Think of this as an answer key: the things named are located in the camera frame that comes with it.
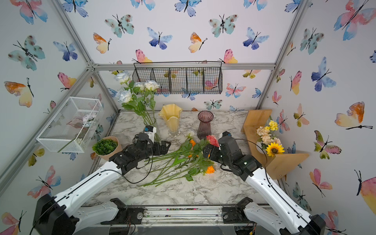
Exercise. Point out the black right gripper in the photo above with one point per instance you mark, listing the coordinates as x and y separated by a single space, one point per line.
215 150

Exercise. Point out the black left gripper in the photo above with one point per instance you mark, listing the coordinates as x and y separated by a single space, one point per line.
164 150

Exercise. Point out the white rose stem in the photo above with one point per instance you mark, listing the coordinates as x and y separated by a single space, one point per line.
123 77
139 89
151 88
129 101

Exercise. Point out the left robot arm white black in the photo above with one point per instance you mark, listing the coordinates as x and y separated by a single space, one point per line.
60 215

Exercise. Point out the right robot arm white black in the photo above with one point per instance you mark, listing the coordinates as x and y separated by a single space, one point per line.
273 196

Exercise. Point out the pink artificial rose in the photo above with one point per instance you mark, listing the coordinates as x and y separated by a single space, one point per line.
212 141

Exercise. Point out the orange flower front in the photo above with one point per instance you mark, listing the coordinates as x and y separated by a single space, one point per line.
210 170

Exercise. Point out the clear glass vase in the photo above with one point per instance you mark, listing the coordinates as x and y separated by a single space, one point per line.
153 122

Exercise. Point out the potted green succulent plant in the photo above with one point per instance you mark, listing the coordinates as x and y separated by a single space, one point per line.
107 147

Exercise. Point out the pile of green flower stems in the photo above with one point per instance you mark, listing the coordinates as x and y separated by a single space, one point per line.
186 163

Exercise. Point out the sunflower bouquet in white vase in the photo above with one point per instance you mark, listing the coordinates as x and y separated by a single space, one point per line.
270 143

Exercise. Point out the purple ribbed glass vase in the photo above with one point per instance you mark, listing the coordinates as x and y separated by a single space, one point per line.
204 129

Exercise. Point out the yellow ruffled vase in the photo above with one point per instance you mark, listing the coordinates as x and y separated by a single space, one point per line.
171 114

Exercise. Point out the wooden corner shelf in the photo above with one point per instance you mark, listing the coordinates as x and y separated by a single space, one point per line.
280 165

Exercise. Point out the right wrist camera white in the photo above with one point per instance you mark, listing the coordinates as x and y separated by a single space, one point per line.
225 134

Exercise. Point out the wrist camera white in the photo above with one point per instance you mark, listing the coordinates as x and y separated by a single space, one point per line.
151 132
225 134

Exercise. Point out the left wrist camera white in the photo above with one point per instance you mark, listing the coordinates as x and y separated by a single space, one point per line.
151 132

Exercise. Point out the metal base rail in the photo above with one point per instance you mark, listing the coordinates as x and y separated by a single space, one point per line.
188 216

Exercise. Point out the white mesh wall basket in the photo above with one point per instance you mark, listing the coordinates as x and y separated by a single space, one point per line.
73 126

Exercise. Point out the black wire wall basket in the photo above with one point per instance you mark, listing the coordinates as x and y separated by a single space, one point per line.
191 77

